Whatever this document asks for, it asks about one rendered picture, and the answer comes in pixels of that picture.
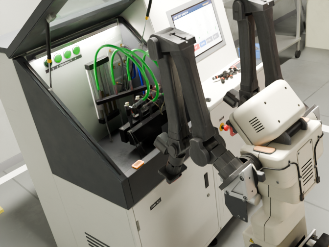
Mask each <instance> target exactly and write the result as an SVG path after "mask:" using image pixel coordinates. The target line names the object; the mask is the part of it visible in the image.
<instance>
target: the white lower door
mask: <svg viewBox="0 0 329 247"><path fill-rule="evenodd" d="M183 163H184V164H185V165H186V166H187V170H185V171H183V172H182V173H181V174H182V176H181V177H180V178H178V179H177V180H176V181H175V182H173V183H171V184H168V183H167V181H166V179H164V180H162V181H161V182H160V183H159V184H158V185H157V186H156V187H154V188H153V189H152V190H151V191H150V192H149V193H148V194H146V195H145V196H144V197H143V198H142V199H141V200H140V201H138V202H137V203H136V204H135V205H134V206H133V207H132V209H133V213H134V218H135V222H136V226H137V230H138V234H139V238H140V242H141V247H204V245H205V244H206V243H207V242H208V241H209V239H210V238H211V237H212V236H213V235H214V233H215V232H216V231H217V230H218V229H219V227H218V217H217V208H216V198H215V188H214V179H213V169H212V165H211V164H207V165H206V166H204V167H200V166H198V165H196V164H195V163H194V162H193V161H192V159H191V157H189V158H187V159H186V160H185V161H184V162H183Z"/></svg>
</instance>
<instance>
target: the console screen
mask: <svg viewBox="0 0 329 247"><path fill-rule="evenodd" d="M166 15H167V18H168V21H169V24H170V27H175V28H177V29H179V30H182V31H184V32H187V33H189V34H192V35H194V36H195V38H196V42H197V43H196V44H194V47H195V59H196V62H198V61H200V60H201V59H203V58H205V57H206V56H208V55H209V54H211V53H213V52H214V51H216V50H217V49H219V48H221V47H222V46H224V45H225V44H226V41H225V38H224V34H223V31H222V27H221V24H220V20H219V17H218V13H217V10H216V6H215V3H214V0H191V1H188V2H186V3H184V4H181V5H179V6H177V7H175V8H172V9H170V10H168V11H166Z"/></svg>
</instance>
